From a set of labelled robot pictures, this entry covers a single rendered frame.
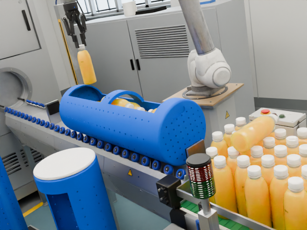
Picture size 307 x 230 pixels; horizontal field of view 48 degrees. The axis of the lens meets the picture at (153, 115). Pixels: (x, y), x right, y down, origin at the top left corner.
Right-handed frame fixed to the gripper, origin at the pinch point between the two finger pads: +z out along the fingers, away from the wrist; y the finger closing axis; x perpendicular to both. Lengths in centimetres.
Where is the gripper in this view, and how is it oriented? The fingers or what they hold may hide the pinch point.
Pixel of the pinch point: (79, 40)
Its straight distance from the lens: 199.6
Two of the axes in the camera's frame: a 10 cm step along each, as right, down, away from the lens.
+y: -7.4, 3.6, -5.7
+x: 6.5, 1.4, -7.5
